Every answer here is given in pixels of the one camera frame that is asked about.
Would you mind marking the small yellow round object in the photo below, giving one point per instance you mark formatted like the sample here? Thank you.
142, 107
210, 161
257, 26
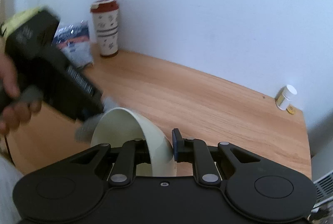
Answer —
291, 110

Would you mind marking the pale yellow bowl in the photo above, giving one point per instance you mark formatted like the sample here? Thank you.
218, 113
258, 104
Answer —
120, 125

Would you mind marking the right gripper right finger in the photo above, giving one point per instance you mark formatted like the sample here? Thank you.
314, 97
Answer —
196, 152

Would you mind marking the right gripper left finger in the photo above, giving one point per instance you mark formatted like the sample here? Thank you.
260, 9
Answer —
132, 153

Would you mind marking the grey and pink cloth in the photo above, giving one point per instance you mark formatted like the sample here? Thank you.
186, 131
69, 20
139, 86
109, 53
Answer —
85, 132

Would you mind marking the white radiator heater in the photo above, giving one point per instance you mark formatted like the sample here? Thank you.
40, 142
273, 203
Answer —
324, 188

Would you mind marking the blue printed plastic pouch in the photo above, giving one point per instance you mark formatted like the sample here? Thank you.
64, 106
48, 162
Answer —
74, 41

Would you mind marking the white small pill bottle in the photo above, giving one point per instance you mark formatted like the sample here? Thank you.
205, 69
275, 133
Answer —
285, 96

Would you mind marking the red lid patterned tumbler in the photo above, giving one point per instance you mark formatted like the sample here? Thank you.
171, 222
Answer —
105, 15

